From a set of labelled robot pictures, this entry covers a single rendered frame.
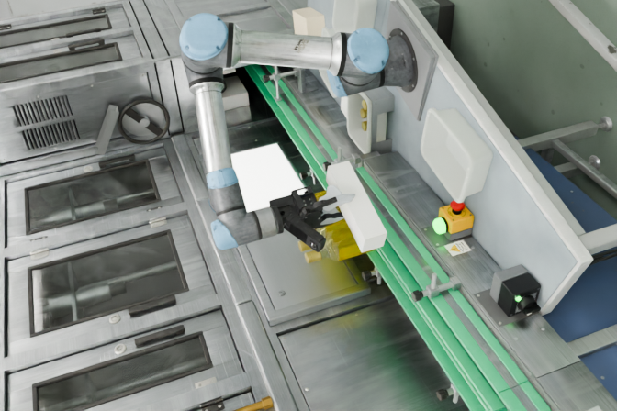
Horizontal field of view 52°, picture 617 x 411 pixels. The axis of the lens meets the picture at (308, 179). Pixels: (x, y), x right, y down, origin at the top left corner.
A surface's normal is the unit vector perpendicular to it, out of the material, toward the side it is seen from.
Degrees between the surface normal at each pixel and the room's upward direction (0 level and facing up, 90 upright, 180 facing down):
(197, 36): 80
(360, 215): 90
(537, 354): 90
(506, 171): 0
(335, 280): 90
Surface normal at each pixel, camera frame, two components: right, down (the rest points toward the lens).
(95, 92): 0.35, 0.57
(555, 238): -0.93, 0.25
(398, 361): -0.05, -0.80
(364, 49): 0.30, -0.17
